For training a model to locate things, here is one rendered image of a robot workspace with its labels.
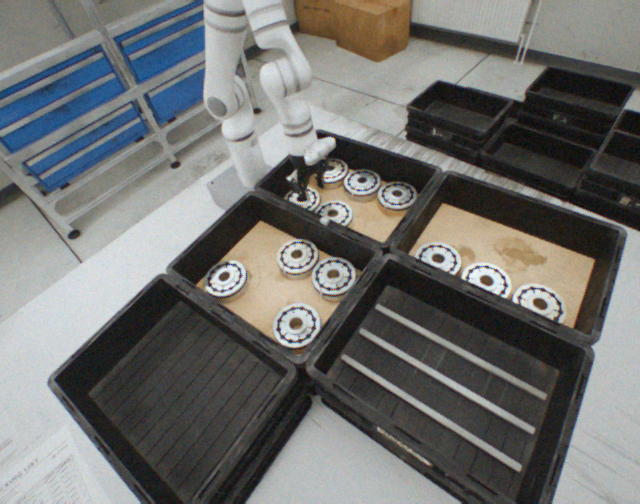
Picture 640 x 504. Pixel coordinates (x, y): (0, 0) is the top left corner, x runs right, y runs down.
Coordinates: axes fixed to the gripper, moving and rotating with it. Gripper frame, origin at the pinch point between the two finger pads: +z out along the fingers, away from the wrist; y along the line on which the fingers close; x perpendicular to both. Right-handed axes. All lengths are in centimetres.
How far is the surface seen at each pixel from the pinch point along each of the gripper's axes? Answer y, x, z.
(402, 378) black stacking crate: 25, 46, 6
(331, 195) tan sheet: -4.7, 1.6, 5.2
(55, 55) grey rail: 7, -176, -12
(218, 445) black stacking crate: 57, 28, 5
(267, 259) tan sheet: 22.4, 3.6, 4.5
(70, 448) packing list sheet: 84, -3, 16
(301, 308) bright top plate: 27.5, 21.8, 2.3
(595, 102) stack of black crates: -155, 37, 45
